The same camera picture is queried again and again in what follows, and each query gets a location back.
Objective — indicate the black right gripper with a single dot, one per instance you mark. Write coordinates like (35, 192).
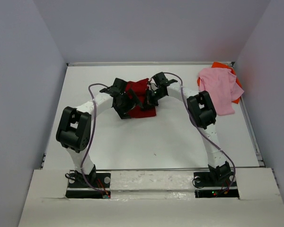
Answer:
(150, 103)

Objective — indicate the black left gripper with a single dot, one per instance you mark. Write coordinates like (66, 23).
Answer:
(131, 104)

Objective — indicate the dark red t shirt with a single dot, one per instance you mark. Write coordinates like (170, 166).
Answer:
(143, 99)

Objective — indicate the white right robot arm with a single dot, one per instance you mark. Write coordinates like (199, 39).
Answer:
(202, 115)

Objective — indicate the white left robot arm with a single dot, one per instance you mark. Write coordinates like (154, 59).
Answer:
(77, 125)

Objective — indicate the pink t shirt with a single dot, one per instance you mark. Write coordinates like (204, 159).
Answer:
(222, 111)

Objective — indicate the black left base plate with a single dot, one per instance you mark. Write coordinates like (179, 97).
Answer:
(77, 188)

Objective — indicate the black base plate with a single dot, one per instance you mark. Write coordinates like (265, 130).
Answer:
(206, 188)
(77, 188)

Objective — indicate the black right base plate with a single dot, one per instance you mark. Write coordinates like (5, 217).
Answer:
(206, 188)

